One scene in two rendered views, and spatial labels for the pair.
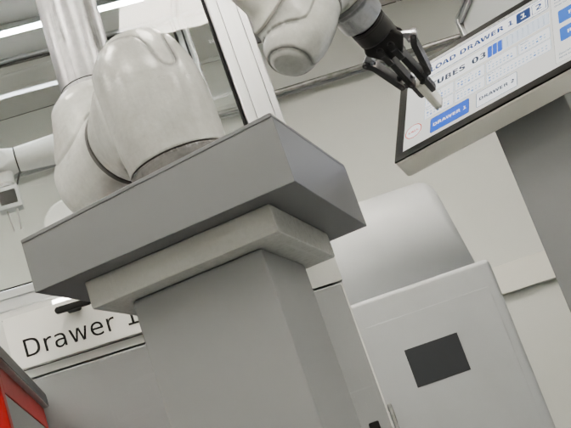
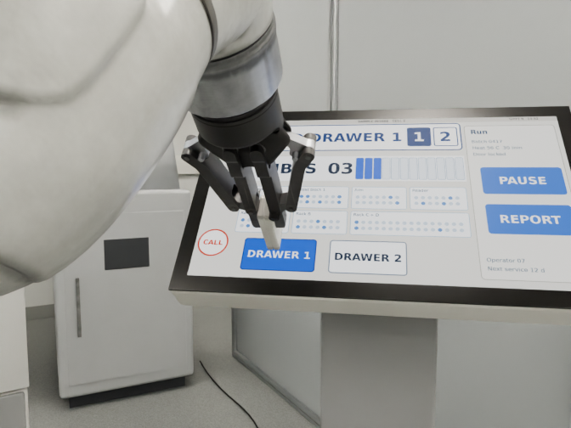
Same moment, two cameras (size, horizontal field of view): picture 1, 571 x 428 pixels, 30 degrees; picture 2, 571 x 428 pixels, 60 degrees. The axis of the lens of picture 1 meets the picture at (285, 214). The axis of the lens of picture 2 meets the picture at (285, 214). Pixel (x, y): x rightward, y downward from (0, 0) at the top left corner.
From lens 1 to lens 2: 1.64 m
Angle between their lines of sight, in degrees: 30
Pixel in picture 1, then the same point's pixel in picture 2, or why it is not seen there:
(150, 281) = not seen: outside the picture
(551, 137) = (396, 331)
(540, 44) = (450, 214)
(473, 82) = (327, 212)
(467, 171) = not seen: hidden behind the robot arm
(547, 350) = not seen: hidden behind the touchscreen
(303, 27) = (38, 154)
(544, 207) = (344, 410)
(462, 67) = (311, 168)
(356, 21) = (219, 94)
